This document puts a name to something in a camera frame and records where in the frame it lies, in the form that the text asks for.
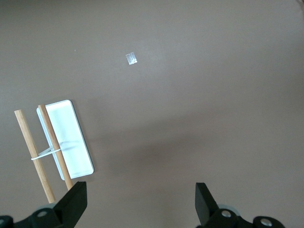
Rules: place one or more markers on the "small clear tape piece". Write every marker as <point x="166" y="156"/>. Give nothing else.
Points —
<point x="131" y="58"/>

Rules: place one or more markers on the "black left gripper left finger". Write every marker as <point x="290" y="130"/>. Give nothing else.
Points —
<point x="69" y="209"/>

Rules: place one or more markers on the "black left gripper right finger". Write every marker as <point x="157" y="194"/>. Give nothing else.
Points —
<point x="209" y="213"/>

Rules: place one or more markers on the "wooden dowel stick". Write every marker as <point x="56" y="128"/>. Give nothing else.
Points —
<point x="53" y="140"/>
<point x="31" y="147"/>

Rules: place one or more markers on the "white band around sticks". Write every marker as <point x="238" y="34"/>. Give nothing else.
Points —
<point x="45" y="153"/>

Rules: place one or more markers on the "white rectangular tray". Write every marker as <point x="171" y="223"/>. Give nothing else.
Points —
<point x="71" y="133"/>

